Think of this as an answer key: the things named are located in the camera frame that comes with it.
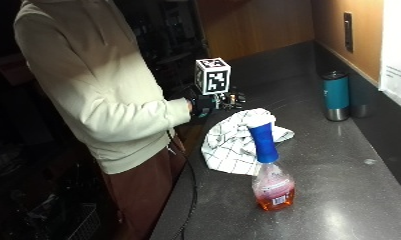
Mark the white marker cube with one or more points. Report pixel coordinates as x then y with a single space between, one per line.
213 76

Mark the white checked dish towel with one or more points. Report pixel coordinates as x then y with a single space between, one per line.
230 146

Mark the spray bottle with blue nozzle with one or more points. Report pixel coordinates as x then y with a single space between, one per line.
270 173

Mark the the person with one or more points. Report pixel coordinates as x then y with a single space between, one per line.
101 86

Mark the teal travel tumbler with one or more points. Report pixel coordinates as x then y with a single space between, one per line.
336 96

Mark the white paper sheet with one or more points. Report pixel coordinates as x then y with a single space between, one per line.
397 50

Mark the black wall outlet plate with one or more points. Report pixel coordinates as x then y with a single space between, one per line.
348 31

